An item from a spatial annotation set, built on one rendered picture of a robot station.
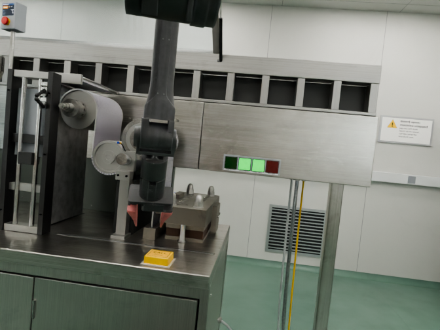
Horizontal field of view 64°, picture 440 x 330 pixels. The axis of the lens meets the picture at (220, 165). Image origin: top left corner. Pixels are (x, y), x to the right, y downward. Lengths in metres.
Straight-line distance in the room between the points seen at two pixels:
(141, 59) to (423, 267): 3.62
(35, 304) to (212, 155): 0.86
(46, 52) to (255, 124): 1.02
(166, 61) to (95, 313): 0.76
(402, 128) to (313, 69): 2.63
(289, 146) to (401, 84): 2.76
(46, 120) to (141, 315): 0.69
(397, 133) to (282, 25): 1.66
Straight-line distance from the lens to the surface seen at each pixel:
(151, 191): 0.81
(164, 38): 0.75
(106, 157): 1.35
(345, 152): 1.60
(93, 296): 1.16
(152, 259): 1.05
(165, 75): 0.74
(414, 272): 4.41
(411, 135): 4.18
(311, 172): 1.57
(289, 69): 1.60
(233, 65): 1.61
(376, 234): 4.18
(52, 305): 1.23
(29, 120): 1.37
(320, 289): 1.86
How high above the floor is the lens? 1.25
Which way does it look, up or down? 3 degrees down
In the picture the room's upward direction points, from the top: 6 degrees clockwise
